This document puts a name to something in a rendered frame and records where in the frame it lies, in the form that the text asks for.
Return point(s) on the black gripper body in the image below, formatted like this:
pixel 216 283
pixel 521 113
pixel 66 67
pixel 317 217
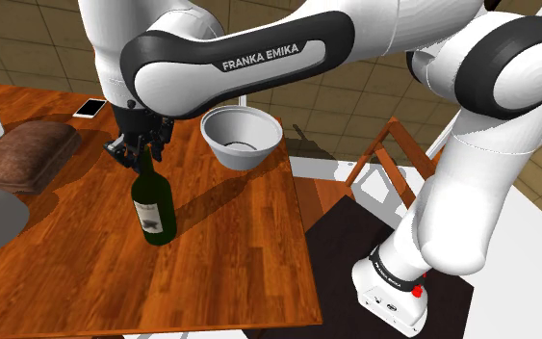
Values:
pixel 134 123

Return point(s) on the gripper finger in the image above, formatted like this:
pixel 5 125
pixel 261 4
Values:
pixel 119 149
pixel 161 138

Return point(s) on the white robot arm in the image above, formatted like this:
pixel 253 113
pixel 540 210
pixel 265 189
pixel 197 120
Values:
pixel 463 187

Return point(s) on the white phone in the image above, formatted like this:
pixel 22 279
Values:
pixel 90 108

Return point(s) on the dark green wine bottle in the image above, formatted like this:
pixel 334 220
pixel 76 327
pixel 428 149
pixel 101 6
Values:
pixel 154 206

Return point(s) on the white bowl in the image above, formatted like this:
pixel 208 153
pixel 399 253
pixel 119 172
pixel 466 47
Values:
pixel 242 145

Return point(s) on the wooden table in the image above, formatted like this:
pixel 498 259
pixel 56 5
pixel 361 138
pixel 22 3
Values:
pixel 111 281

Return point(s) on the wooden chair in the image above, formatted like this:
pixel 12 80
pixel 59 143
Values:
pixel 327 197

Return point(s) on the dark robot stand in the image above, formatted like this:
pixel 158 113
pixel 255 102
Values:
pixel 345 263

